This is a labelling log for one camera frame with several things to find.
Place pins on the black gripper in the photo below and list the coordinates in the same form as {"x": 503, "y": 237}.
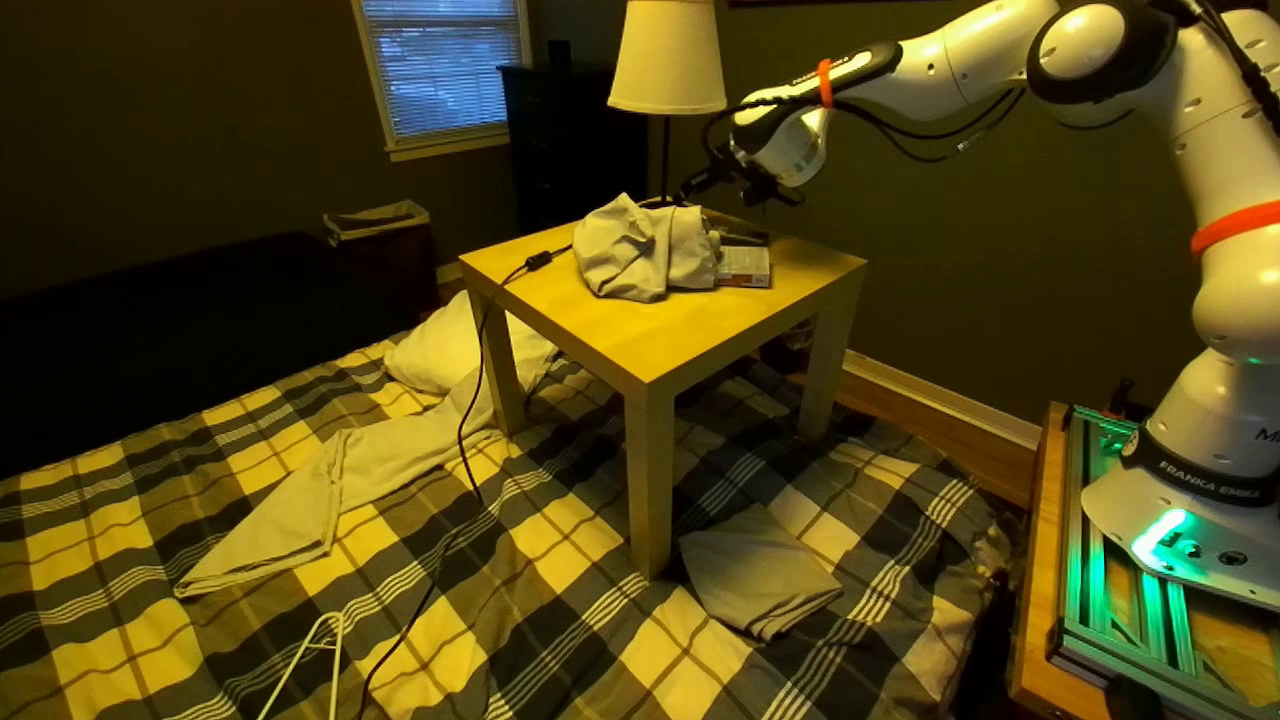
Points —
{"x": 750, "y": 148}

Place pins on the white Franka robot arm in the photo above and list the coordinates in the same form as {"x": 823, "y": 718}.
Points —
{"x": 1241, "y": 144}

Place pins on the table lamp with cream shade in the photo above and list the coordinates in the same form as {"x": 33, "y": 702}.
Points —
{"x": 666, "y": 61}

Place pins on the small flat box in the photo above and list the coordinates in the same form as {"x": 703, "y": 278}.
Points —
{"x": 747, "y": 262}

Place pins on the crumpled grey cloth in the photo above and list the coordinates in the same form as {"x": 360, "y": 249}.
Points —
{"x": 641, "y": 249}

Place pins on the dark tall dresser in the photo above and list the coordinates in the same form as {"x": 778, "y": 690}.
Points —
{"x": 572, "y": 144}

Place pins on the light wooden side table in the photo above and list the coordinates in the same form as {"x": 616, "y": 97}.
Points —
{"x": 673, "y": 327}

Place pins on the white framed window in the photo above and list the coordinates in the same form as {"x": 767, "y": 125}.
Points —
{"x": 441, "y": 65}

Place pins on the white pillow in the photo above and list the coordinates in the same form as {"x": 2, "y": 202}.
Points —
{"x": 444, "y": 351}

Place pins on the folded dark fabric stack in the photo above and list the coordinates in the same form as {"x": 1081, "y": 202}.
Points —
{"x": 376, "y": 216}

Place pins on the folded grey cloth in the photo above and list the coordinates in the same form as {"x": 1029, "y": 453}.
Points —
{"x": 757, "y": 574}

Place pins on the yellow black plaid blanket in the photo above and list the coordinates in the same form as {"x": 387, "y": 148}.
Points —
{"x": 535, "y": 625}

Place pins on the long beige cloth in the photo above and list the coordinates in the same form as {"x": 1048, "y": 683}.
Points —
{"x": 335, "y": 487}

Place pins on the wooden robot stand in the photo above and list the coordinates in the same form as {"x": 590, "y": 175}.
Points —
{"x": 1038, "y": 587}

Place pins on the dark low couch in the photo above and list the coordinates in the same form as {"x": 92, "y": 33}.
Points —
{"x": 172, "y": 332}

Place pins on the white plastic clothes hanger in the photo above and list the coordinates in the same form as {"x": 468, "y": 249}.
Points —
{"x": 318, "y": 645}

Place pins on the wooden bed frame rail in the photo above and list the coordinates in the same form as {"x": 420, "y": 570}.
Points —
{"x": 941, "y": 417}

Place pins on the green metal robot base frame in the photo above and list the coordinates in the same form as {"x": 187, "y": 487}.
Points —
{"x": 1133, "y": 604}

